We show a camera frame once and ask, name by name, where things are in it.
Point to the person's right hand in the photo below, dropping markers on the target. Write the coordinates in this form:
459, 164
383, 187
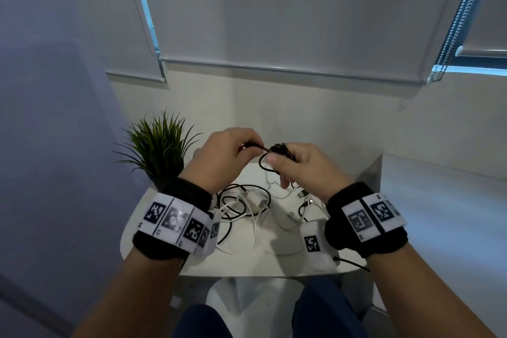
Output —
313, 171

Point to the person's right leg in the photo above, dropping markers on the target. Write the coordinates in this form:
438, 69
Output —
328, 310

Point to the person's right forearm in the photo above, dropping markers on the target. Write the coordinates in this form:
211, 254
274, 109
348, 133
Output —
427, 298

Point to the person's leg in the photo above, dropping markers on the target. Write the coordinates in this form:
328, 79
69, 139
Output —
328, 310
202, 324

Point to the small white block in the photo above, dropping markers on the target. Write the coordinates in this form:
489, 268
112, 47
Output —
176, 302

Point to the green plant in black pot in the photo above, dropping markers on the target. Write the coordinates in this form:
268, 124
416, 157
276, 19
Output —
158, 151

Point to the person's left forearm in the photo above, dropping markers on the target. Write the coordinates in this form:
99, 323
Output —
134, 298

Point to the black wristband with marker tags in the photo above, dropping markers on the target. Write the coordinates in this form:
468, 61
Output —
174, 219
364, 223

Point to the white charger adapter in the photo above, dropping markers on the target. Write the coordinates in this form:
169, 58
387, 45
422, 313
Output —
255, 201

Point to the person's left leg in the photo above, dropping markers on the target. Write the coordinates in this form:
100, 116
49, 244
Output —
202, 324

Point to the person's left hand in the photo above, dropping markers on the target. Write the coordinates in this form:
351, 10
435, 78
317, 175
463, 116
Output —
218, 159

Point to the wide white roller blind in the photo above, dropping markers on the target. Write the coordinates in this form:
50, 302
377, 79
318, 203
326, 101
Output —
301, 5

